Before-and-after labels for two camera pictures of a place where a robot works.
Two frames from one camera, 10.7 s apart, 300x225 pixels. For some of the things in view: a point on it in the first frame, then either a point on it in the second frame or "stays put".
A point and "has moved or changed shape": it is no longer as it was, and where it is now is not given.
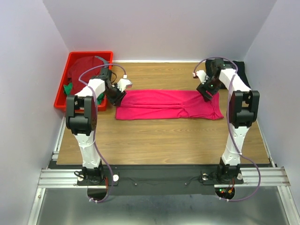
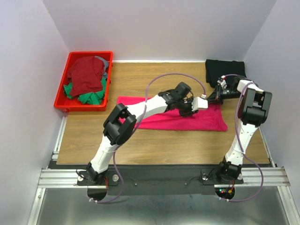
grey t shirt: x=105 y=61 stays put
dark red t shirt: x=81 y=69 stays put
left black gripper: x=116 y=100 to x=189 y=112
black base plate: x=155 y=180 stays put
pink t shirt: x=168 y=104 has moved or changed shape
